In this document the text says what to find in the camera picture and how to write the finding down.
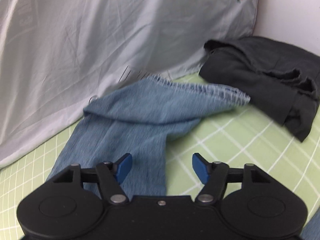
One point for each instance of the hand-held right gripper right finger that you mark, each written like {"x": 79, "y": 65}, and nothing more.
{"x": 200, "y": 167}

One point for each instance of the folded black garment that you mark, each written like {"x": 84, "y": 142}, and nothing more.
{"x": 250, "y": 80}

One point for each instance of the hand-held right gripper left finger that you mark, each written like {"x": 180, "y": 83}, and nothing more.
{"x": 124, "y": 167}

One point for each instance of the grey carrot print bed cover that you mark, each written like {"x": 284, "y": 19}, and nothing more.
{"x": 100, "y": 42}

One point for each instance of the blue denim jeans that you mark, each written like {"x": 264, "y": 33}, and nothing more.
{"x": 140, "y": 110}

